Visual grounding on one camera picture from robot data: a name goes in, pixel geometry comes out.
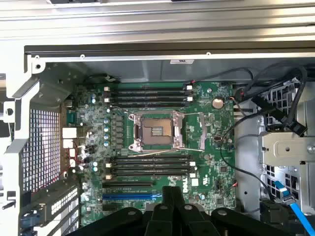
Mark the blue expansion slot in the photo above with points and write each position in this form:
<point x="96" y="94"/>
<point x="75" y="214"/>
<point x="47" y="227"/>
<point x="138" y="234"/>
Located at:
<point x="128" y="196"/>

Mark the metal disk bay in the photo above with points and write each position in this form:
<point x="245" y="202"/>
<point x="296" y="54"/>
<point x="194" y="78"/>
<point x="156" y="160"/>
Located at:
<point x="283" y="150"/>

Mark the RAM slot with black latches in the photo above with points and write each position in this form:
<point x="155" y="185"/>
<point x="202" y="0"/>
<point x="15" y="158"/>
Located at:
<point x="147" y="104"/>
<point x="147" y="157"/>
<point x="147" y="93"/>
<point x="147" y="168"/>

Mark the CPU socket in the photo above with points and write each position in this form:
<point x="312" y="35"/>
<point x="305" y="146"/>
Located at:
<point x="157" y="131"/>

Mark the blue slot retention bar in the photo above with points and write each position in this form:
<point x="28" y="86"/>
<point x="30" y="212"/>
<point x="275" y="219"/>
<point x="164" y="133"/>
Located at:
<point x="29" y="220"/>

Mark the thin metal locking lever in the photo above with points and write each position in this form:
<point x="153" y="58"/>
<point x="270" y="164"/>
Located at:
<point x="120" y="109"/>
<point x="152" y="153"/>

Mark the short black expansion slot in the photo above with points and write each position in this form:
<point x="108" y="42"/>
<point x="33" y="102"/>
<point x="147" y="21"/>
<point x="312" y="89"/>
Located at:
<point x="110" y="207"/>

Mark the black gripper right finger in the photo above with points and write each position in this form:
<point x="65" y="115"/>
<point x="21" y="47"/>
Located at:
<point x="189" y="221"/>

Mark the green motherboard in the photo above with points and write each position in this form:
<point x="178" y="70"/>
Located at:
<point x="211" y="157"/>

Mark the RAM slot with white latches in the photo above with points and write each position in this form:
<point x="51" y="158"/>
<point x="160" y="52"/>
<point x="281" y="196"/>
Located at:
<point x="147" y="87"/>
<point x="147" y="174"/>
<point x="147" y="98"/>
<point x="137" y="163"/>

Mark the metal socket cover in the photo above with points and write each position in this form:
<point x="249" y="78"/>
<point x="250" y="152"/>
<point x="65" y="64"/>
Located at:
<point x="200" y="132"/>

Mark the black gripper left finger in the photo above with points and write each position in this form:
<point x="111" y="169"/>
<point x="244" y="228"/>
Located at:
<point x="157" y="221"/>

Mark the open grey PC case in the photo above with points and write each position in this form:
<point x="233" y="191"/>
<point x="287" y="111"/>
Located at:
<point x="147" y="68"/>

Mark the black plastic bracket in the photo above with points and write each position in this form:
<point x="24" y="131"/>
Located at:
<point x="273" y="211"/>

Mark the round coin battery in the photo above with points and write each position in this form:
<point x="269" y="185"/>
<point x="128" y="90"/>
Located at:
<point x="218" y="103"/>

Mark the white case label sticker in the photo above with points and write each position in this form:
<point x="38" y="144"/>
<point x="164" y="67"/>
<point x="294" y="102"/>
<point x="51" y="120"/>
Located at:
<point x="182" y="61"/>

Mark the long black expansion slot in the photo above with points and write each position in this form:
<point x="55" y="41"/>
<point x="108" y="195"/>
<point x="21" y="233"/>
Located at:
<point x="128" y="184"/>

